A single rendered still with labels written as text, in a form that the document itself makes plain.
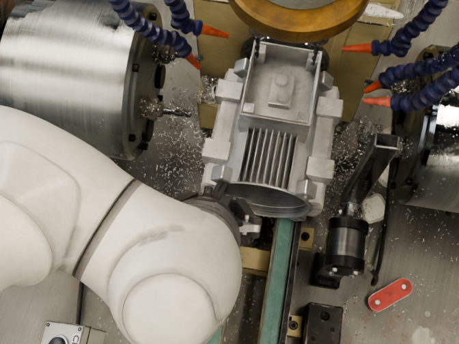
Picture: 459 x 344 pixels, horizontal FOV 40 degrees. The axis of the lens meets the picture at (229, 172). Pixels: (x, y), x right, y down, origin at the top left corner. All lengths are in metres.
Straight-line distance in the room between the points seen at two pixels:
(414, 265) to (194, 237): 0.75
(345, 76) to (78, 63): 0.45
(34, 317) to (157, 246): 0.73
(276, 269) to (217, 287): 0.56
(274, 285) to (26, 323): 0.45
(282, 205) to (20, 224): 0.61
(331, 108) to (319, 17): 0.27
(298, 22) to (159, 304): 0.38
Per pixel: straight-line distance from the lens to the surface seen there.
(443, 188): 0.94
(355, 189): 0.91
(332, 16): 0.73
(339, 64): 1.07
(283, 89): 0.91
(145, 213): 0.52
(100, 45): 0.92
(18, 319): 1.20
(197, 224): 0.53
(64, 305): 1.18
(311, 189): 0.90
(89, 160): 0.54
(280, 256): 1.04
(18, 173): 0.51
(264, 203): 1.04
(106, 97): 0.91
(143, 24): 0.83
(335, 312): 1.10
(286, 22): 0.72
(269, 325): 1.03
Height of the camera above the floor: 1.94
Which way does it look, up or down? 71 degrees down
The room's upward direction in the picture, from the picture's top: straight up
